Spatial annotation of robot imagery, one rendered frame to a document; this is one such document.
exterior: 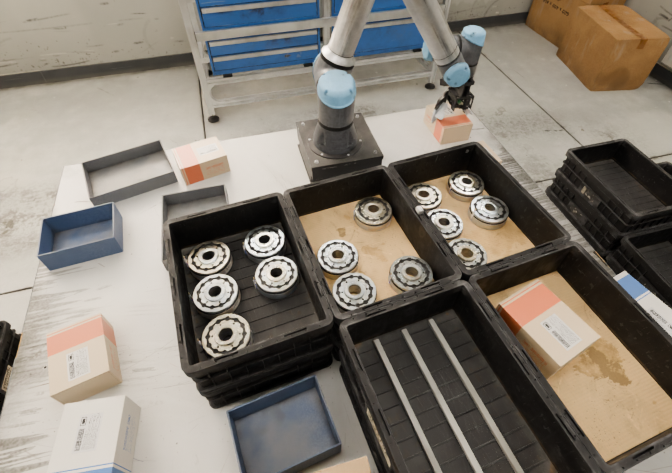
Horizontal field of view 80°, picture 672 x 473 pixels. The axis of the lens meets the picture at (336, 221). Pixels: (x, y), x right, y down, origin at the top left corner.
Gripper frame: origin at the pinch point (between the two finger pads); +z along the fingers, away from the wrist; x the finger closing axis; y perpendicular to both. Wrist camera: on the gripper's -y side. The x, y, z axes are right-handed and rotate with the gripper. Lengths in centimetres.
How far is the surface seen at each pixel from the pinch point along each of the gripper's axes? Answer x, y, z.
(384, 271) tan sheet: -51, 65, -8
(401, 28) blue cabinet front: 40, -139, 28
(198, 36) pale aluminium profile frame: -91, -135, 17
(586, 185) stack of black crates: 53, 30, 21
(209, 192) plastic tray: -93, 14, 3
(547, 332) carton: -27, 92, -16
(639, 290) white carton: 10, 85, -4
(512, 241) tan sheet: -15, 65, -8
